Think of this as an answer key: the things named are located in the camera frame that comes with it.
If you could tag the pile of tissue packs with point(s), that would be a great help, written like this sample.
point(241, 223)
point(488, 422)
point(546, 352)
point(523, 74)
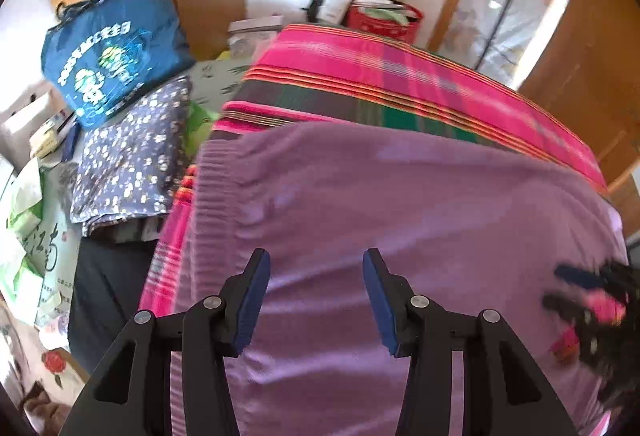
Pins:
point(25, 226)

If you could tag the dark navy cloth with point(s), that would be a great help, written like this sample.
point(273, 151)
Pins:
point(110, 286)

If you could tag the navy floral cloth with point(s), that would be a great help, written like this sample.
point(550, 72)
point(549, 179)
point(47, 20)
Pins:
point(130, 155)

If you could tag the pink green plaid blanket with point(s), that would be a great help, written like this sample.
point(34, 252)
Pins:
point(340, 65)

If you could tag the red patterned box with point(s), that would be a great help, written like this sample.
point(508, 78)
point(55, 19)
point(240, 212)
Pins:
point(385, 23)

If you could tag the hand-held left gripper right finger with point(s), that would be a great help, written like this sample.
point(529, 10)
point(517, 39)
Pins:
point(380, 306)

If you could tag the wooden door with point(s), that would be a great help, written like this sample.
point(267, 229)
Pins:
point(580, 65)

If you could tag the clear plastic storage box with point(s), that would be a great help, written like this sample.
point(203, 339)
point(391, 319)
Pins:
point(255, 35)

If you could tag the blue printed tote bag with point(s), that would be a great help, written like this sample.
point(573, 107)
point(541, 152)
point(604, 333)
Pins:
point(115, 50)

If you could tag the pile of white boxes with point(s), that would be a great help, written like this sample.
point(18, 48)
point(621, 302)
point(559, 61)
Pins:
point(30, 125)

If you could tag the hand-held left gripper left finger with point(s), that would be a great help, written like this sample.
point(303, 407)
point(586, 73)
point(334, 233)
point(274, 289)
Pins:
point(255, 301)

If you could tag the rose print quilt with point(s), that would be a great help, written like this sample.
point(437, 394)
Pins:
point(50, 366)

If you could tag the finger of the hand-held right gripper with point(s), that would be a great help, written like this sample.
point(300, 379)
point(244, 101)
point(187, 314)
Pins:
point(577, 276)
point(567, 308)

